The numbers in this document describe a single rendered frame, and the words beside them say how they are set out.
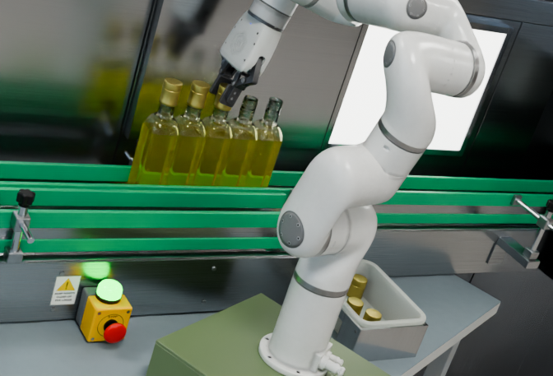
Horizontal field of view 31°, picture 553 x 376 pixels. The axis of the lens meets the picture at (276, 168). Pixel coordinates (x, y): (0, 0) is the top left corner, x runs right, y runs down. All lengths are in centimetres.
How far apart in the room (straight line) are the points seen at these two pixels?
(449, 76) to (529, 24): 101
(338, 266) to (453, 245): 80
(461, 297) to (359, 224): 81
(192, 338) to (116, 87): 55
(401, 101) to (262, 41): 44
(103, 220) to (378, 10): 60
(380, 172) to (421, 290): 85
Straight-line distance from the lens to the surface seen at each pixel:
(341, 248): 159
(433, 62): 149
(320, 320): 167
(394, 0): 156
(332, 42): 214
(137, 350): 181
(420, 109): 147
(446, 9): 161
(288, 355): 170
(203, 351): 169
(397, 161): 152
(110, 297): 177
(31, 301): 179
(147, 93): 198
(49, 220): 173
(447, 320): 225
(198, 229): 186
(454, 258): 242
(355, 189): 148
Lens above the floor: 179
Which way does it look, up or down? 23 degrees down
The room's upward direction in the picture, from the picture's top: 18 degrees clockwise
